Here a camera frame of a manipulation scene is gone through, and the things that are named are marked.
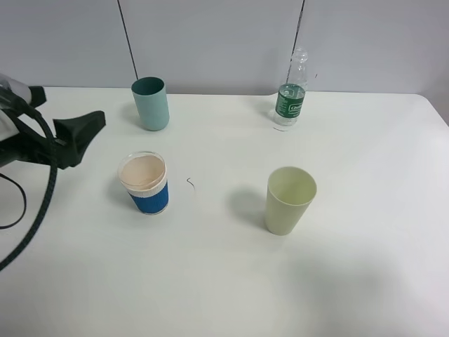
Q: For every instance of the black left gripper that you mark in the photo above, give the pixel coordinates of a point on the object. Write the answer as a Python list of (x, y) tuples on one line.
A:
[(72, 137)]

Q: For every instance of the glass cup with blue sleeve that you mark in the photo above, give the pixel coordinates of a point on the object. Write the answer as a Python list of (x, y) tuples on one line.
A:
[(144, 176)]

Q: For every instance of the clear plastic drink bottle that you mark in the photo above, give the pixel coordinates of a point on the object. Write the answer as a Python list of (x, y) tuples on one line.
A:
[(291, 94)]

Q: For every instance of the teal plastic cup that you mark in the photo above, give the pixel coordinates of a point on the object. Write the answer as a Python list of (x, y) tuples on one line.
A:
[(151, 101)]

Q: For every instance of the pale yellow plastic cup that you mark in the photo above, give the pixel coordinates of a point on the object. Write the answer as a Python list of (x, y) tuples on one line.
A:
[(290, 190)]

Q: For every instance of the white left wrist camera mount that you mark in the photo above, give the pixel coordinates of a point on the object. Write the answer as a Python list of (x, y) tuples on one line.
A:
[(10, 90)]

